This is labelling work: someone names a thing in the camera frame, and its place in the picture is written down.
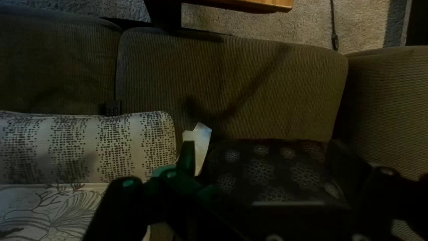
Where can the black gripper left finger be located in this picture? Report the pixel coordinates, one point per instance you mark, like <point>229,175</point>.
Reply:
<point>125,208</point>

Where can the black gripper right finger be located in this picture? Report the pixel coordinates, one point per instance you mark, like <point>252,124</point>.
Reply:
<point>383,200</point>

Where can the white black dotted pillow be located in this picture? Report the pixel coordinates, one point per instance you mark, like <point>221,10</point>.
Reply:
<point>88,147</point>

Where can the white floral print pillow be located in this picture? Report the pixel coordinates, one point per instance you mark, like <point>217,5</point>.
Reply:
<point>40,214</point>

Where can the dark pillow with circle pattern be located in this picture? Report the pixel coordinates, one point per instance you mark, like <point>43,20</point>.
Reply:
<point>276,174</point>

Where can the black sofa tag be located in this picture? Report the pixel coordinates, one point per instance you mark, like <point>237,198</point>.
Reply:
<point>113,108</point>

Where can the white paper sheet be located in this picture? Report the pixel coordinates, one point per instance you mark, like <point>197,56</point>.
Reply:
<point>202,137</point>

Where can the olive green fabric sofa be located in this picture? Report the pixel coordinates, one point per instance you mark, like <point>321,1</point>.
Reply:
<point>222,80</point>

